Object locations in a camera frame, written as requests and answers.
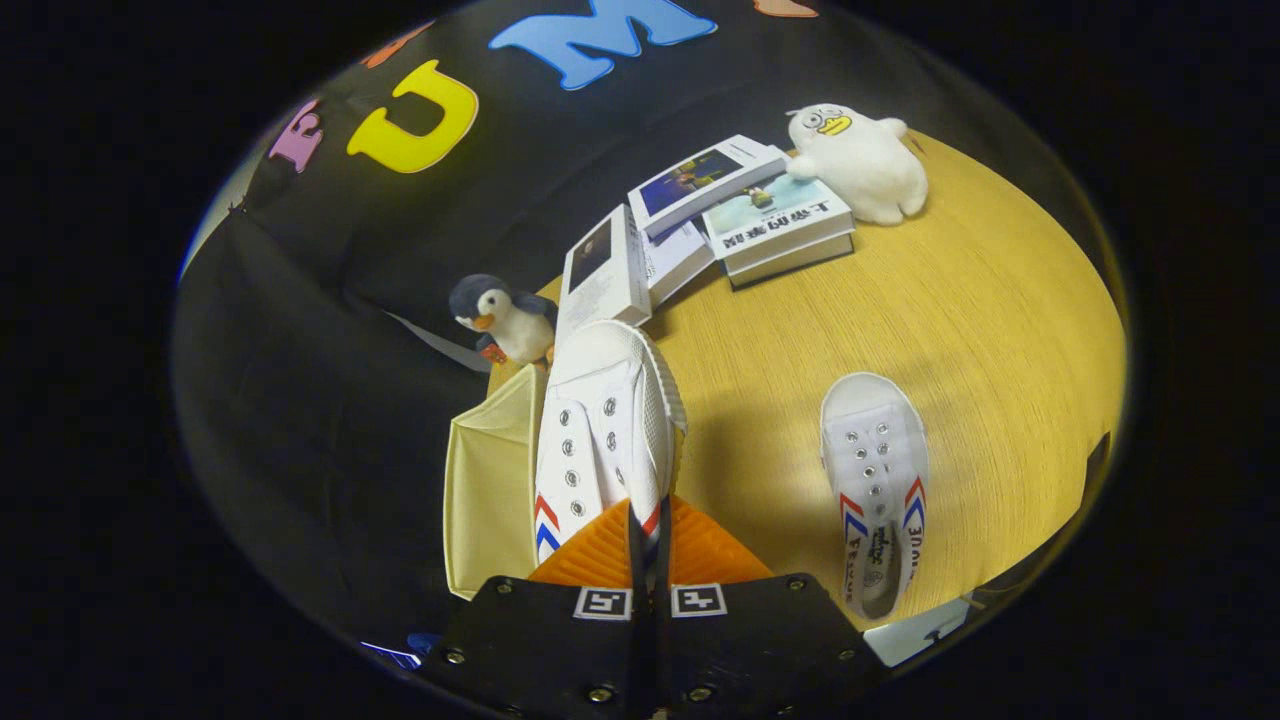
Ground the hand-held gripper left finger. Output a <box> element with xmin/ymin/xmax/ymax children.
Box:
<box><xmin>420</xmin><ymin>497</ymin><xmax>646</xmax><ymax>720</ymax></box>

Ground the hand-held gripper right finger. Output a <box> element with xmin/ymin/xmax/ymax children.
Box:
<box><xmin>645</xmin><ymin>495</ymin><xmax>886</xmax><ymax>720</ymax></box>

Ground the beige fabric storage box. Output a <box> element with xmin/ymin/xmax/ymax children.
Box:
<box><xmin>443</xmin><ymin>362</ymin><xmax>551</xmax><ymax>601</ymax></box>

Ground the white canvas shoe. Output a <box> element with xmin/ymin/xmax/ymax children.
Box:
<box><xmin>820</xmin><ymin>372</ymin><xmax>929</xmax><ymax>621</ymax></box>
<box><xmin>533</xmin><ymin>320</ymin><xmax>689</xmax><ymax>586</ymax></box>

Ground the grey penguin plush toy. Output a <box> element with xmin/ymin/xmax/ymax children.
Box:
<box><xmin>448</xmin><ymin>274</ymin><xmax>559</xmax><ymax>366</ymax></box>

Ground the black backdrop cloth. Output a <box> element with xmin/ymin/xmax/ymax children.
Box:
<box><xmin>170</xmin><ymin>0</ymin><xmax>1001</xmax><ymax>646</ymax></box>

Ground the thick white-edged book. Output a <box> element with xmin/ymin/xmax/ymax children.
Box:
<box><xmin>722</xmin><ymin>235</ymin><xmax>856</xmax><ymax>291</ymax></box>

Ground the plain white book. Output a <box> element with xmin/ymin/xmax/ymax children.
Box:
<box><xmin>640</xmin><ymin>220</ymin><xmax>717</xmax><ymax>308</ymax></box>

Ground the book with light blue cover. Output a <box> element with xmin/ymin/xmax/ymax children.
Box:
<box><xmin>702</xmin><ymin>172</ymin><xmax>856</xmax><ymax>263</ymax></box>

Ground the book with dark blue cover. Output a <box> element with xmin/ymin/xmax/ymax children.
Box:
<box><xmin>628</xmin><ymin>135</ymin><xmax>791</xmax><ymax>239</ymax></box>

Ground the white duck plush toy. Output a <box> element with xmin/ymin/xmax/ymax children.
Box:
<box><xmin>785</xmin><ymin>103</ymin><xmax>929</xmax><ymax>226</ymax></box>

